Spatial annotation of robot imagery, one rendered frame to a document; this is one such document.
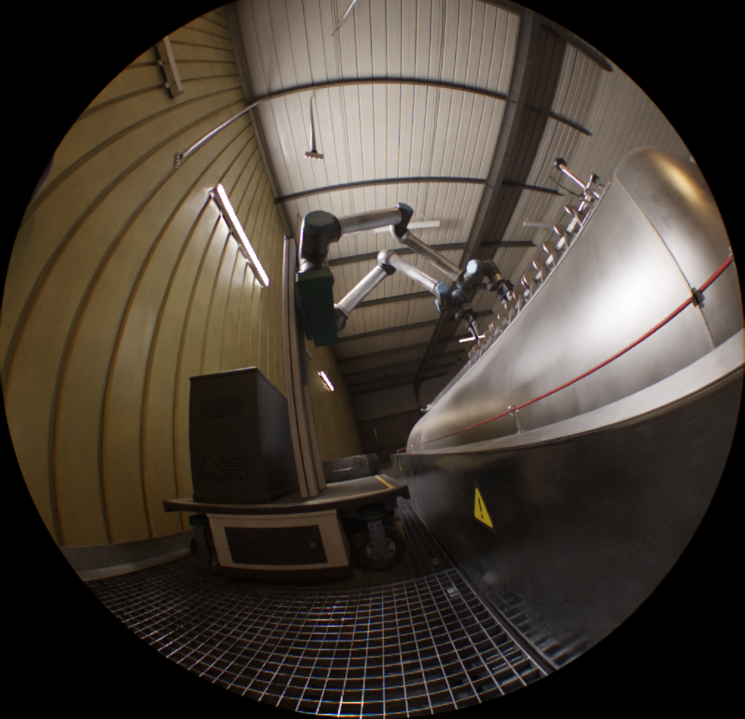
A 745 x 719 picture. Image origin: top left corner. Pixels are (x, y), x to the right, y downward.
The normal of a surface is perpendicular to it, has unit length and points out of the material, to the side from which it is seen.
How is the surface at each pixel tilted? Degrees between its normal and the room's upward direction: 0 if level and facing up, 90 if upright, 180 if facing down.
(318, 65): 180
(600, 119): 153
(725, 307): 73
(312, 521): 90
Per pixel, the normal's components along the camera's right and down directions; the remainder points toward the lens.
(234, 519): 0.07, -0.45
